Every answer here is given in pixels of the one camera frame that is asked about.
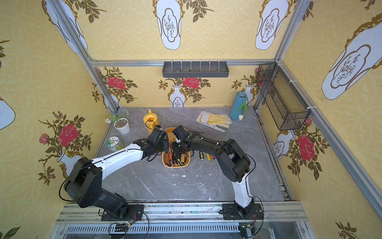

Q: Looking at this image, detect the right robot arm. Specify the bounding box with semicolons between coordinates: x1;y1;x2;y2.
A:
172;125;255;211

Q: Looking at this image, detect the yellow storage box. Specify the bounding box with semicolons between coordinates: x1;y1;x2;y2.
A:
162;127;192;168

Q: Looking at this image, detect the yellow white work glove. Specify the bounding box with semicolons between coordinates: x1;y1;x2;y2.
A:
196;111;232;133

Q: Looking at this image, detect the yellow watering can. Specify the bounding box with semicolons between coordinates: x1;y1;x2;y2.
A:
143;110;160;133

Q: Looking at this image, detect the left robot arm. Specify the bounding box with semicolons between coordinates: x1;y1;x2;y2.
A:
60;126;169;220

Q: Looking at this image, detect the grey wall shelf rack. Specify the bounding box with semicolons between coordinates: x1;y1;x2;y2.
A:
162;60;229;78

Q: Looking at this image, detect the teal vase with flower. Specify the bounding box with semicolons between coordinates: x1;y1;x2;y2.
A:
229;92;248;120

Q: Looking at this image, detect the white potted plant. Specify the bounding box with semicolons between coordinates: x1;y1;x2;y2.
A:
105;115;130;134

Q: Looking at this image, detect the round tape tin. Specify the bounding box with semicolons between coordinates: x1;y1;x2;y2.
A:
106;136;124;152

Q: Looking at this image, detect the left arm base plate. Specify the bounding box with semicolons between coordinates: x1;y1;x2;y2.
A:
101;204;144;222

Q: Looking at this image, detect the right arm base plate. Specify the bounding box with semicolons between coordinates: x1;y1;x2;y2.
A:
219;203;264;221

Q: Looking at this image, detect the black wire mesh basket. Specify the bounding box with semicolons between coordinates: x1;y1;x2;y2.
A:
260;64;311;130

